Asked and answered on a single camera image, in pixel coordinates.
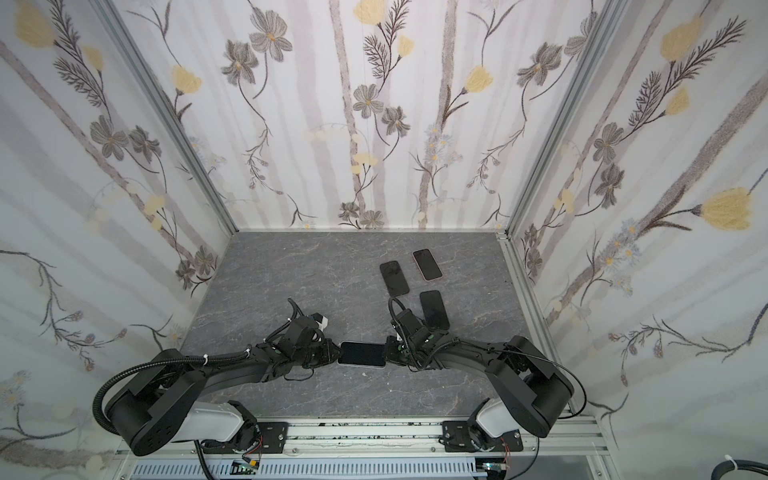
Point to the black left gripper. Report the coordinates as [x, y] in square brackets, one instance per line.
[329, 347]

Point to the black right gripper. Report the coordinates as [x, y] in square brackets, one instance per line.
[398, 349]

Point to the black phone purple edge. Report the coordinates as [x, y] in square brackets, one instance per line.
[362, 353]

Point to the black phone blue edge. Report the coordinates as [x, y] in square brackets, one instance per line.
[427, 264]

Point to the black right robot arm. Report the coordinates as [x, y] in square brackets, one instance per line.
[535, 390]

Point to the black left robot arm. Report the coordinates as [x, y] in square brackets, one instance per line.
[147, 404]

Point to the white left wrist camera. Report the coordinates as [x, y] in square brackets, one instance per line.
[321, 320]

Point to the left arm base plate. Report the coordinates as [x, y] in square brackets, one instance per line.
[262, 437]

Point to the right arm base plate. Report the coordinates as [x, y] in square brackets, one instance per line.
[463, 437]

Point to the white slotted cable duct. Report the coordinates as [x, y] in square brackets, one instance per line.
[352, 468]

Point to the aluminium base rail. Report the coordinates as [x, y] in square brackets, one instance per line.
[575, 449]

